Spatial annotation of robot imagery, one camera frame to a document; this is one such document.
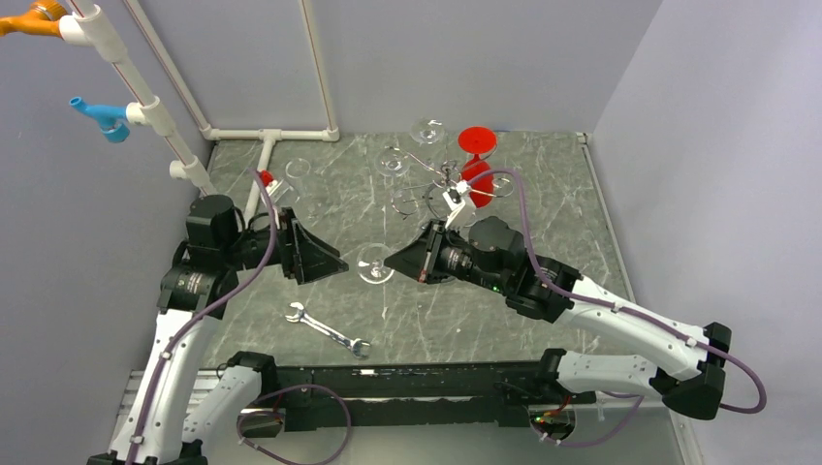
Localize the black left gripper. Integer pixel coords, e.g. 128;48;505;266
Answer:
222;207;348;284

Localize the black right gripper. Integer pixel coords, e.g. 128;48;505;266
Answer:
385;218;509;294

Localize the clear wine glass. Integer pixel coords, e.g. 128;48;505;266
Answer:
409;117;447;145
374;146;410;178
285;158;312;180
267;180;301;209
356;243;395;285

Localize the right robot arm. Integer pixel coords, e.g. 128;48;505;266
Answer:
384;216;732;420

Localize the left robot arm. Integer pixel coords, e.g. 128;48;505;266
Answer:
87;195;349;464

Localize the chrome wine glass rack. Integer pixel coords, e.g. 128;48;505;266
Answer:
389;147;514;219

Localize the clear wine glass back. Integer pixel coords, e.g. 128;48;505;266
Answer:
409;117;447;145

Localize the red plastic wine glass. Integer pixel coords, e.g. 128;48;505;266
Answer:
458;126;497;209

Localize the silver double open wrench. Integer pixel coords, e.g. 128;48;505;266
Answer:
285;301;371;359

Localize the blue pipe fitting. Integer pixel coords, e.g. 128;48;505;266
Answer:
69;97;130;143

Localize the orange pipe fitting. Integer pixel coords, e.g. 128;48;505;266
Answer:
1;1;68;38

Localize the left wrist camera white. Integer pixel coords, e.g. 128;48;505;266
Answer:
259;170;290;206

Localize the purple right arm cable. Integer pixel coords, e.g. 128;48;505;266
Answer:
465;168;769;450

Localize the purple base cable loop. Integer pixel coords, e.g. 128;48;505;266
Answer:
236;385;353;465

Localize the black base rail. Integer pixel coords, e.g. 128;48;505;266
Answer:
217;352;596;432

